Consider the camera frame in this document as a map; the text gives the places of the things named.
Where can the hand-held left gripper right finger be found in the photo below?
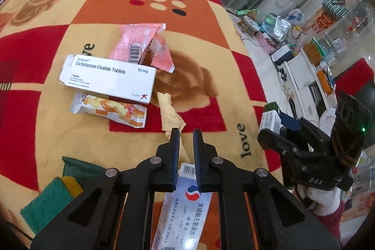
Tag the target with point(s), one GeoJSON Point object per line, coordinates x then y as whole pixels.
{"type": "Point", "coordinates": [200, 162]}

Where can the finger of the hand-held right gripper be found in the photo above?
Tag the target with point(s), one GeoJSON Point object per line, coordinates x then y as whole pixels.
{"type": "Point", "coordinates": [290, 121]}
{"type": "Point", "coordinates": [272, 138]}

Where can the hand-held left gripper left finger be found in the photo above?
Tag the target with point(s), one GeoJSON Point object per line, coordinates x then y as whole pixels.
{"type": "Point", "coordinates": [172, 156]}

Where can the green white small box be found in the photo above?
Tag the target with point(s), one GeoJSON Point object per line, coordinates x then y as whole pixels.
{"type": "Point", "coordinates": [269, 118]}

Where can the light blue white medicine box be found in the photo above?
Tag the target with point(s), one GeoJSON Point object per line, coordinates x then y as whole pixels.
{"type": "Point", "coordinates": [181, 214]}

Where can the person's right forearm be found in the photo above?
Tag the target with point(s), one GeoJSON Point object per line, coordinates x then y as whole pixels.
{"type": "Point", "coordinates": [331, 223]}

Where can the person's right hand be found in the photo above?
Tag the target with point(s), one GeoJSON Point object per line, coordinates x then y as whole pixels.
{"type": "Point", "coordinates": [322, 200]}

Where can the white dotted cloth bundle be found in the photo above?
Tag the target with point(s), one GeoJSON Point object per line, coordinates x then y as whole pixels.
{"type": "Point", "coordinates": [327, 118]}

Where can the white tv cabinet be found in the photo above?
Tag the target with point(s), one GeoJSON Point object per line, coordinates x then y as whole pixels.
{"type": "Point", "coordinates": [304, 83]}

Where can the beige wrapper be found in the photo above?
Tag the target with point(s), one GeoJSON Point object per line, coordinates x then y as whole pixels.
{"type": "Point", "coordinates": [170, 115]}

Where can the orange box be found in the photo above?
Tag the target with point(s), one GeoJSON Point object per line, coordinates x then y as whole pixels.
{"type": "Point", "coordinates": [326, 81]}

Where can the brown handbag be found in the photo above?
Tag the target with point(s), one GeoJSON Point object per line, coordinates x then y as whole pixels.
{"type": "Point", "coordinates": [313, 53]}

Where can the orange snack wrapper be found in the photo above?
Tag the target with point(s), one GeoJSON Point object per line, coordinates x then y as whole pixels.
{"type": "Point", "coordinates": [111, 109]}

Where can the green packet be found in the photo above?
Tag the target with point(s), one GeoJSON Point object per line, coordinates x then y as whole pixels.
{"type": "Point", "coordinates": [79, 169]}

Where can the silver foil bag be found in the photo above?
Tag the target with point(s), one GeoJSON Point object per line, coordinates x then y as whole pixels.
{"type": "Point", "coordinates": [275, 26]}

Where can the red hanging decoration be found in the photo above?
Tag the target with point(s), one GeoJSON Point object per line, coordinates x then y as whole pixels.
{"type": "Point", "coordinates": [322, 23]}

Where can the white blue plastic bag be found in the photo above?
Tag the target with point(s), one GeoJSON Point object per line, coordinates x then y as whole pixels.
{"type": "Point", "coordinates": [296, 15]}

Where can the white tablet box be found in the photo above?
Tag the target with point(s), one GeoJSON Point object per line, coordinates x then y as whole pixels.
{"type": "Point", "coordinates": [102, 77]}

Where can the striped tote bag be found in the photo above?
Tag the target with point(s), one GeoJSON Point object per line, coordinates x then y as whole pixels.
{"type": "Point", "coordinates": [335, 7]}

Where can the pink plastic wrapper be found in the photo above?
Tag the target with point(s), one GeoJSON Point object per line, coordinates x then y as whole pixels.
{"type": "Point", "coordinates": [131, 39]}

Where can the green yellow sponge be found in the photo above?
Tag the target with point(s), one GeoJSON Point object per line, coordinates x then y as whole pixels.
{"type": "Point", "coordinates": [44, 206]}

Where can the red orange patterned blanket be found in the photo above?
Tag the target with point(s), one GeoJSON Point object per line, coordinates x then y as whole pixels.
{"type": "Point", "coordinates": [58, 18]}

